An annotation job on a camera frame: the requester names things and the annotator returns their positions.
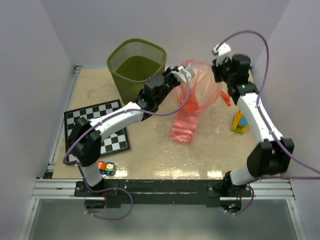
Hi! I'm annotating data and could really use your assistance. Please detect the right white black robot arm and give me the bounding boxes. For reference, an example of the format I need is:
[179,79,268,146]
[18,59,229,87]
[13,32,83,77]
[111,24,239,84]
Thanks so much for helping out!
[212,53,295,197]

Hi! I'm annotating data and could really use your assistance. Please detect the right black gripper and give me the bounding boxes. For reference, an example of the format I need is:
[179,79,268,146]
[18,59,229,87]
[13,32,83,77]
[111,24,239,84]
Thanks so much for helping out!
[211,55,235,85]

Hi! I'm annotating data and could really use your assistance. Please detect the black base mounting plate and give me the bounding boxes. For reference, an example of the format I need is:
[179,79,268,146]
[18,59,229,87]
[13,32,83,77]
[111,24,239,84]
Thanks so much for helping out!
[74,179,252,210]

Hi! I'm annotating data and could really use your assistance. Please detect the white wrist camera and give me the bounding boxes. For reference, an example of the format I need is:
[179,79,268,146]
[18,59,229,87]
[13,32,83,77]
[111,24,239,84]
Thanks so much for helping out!
[212,42,233,67]
[171,65,195,84]

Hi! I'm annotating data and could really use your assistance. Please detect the small red plastic bag piece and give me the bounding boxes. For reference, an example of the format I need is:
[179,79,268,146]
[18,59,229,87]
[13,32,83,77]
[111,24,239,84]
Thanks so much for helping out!
[220,91,231,107]

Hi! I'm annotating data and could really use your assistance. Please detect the red plastic trash bag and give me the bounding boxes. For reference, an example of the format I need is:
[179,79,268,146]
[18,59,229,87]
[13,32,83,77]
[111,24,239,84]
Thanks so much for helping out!
[170,59,222,144]

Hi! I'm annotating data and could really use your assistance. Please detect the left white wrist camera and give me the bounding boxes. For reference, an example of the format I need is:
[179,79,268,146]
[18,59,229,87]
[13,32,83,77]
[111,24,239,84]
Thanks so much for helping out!
[171,65,195,84]

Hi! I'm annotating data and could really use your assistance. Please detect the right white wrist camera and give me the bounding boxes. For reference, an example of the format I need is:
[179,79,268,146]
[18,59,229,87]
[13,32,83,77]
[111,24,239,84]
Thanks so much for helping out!
[212,42,233,67]

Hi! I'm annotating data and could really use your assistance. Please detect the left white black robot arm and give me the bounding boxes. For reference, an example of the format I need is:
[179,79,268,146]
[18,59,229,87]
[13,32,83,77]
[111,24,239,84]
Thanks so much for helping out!
[67,65,194,196]

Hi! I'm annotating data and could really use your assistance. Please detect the colourful toy block stack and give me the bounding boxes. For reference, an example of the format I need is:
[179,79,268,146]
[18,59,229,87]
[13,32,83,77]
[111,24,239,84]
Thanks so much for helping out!
[231,110,249,135]

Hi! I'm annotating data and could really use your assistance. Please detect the black white chessboard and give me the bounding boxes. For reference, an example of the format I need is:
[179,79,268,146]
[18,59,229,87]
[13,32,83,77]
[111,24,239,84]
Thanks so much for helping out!
[64,99,131,157]

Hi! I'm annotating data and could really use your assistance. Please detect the orange blue toy car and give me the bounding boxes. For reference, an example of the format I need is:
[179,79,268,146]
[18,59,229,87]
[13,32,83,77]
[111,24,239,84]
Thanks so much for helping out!
[97,161,116,176]

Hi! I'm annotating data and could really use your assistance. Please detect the olive green mesh trash bin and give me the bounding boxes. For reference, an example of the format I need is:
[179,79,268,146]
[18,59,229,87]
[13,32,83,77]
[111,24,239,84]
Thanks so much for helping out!
[106,38,167,105]

